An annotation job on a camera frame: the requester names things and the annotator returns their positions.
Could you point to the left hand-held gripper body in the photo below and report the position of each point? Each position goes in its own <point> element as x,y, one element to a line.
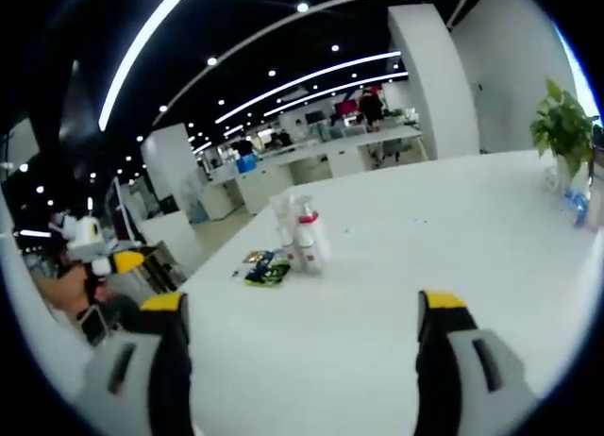
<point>87,230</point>

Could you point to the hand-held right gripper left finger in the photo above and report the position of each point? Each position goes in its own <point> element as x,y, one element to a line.
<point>132,389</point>

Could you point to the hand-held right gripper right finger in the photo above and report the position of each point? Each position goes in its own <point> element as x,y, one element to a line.
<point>472,389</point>

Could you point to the gold foil skincare sachet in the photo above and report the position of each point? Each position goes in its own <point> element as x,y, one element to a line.
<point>255,256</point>

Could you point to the green black skincare sachet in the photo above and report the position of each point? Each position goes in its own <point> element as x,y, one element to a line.
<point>269,272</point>

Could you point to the white red-collared skincare bottle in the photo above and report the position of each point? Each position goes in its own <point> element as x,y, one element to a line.
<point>307,233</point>

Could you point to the clear-capped white skincare bottle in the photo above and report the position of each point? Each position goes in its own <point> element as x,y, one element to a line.
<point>323,249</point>

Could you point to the blue storage bin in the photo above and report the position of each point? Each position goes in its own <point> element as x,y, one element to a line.
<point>246,163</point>

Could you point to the black laptop stand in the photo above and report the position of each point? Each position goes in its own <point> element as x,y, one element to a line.
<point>158,271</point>

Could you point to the laptop with red screen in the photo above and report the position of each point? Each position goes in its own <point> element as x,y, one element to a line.
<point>123,209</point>

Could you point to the white side desk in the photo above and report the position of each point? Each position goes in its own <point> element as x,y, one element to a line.
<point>162,223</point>

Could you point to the black box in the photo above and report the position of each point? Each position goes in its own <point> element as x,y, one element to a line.
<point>168,203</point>

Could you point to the person's white shirt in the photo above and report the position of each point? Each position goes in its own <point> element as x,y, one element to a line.
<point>33,323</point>

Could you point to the ceiling light strip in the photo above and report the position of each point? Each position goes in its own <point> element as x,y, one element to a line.
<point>132,54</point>

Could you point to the blue plastic bag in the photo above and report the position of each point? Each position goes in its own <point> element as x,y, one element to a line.
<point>578,205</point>

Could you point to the black computer monitor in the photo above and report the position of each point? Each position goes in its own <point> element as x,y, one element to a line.
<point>311,118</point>

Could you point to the white office desk row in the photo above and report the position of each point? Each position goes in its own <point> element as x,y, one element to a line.
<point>349,143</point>

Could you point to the green potted plant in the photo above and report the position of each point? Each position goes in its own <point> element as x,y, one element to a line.
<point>564,124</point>

